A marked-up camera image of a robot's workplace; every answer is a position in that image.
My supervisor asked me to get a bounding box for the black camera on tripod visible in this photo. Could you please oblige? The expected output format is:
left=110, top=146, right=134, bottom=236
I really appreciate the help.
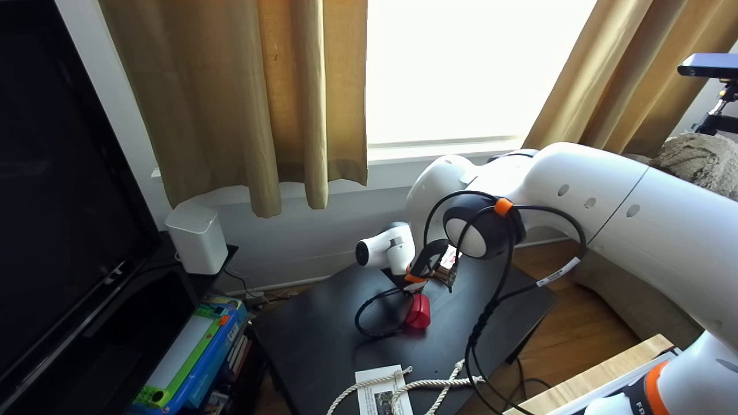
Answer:
left=676, top=52, right=738, bottom=136

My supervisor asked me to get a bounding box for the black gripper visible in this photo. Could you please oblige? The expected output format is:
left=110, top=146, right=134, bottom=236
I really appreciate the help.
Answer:
left=413, top=240, right=452, bottom=294

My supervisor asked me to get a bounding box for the cream knit blanket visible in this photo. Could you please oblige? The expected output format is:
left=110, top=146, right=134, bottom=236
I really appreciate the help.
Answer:
left=652, top=131, right=738, bottom=203

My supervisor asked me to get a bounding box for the black television stand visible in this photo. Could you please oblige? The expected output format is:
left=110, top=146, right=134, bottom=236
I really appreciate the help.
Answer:
left=0, top=245, right=239, bottom=415

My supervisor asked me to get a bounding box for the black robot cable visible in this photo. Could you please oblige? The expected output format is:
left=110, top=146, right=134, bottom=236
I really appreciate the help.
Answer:
left=353, top=190, right=590, bottom=415

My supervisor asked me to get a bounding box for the green white game box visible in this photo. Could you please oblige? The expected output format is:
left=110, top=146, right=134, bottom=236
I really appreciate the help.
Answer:
left=134, top=308, right=225, bottom=410

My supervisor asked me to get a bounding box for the small white speaker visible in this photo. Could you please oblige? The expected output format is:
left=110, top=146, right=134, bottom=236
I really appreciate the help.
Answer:
left=163, top=203, right=231, bottom=276

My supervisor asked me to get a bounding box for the dark floor cable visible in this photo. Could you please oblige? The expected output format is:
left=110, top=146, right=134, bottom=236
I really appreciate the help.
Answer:
left=222, top=267, right=309, bottom=308

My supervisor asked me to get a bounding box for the light wooden board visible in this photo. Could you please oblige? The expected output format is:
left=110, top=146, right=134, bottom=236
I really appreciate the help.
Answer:
left=503, top=332, right=678, bottom=415

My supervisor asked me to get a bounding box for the pink plastic cup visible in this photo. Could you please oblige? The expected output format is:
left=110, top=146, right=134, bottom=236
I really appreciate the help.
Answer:
left=403, top=294, right=433, bottom=334

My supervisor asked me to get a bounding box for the white twisted rope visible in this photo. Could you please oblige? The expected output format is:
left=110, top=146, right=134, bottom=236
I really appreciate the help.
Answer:
left=325, top=355, right=490, bottom=415

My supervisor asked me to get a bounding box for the black television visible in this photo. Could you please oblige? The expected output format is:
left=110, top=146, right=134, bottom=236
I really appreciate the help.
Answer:
left=0, top=0, right=167, bottom=387

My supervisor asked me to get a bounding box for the bright window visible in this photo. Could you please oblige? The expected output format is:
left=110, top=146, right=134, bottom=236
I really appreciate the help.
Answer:
left=366, top=0, right=596, bottom=147

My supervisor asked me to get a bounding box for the tan curtain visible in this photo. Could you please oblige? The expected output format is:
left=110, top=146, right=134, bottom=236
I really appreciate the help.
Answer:
left=99, top=0, right=369, bottom=219
left=520, top=0, right=738, bottom=159

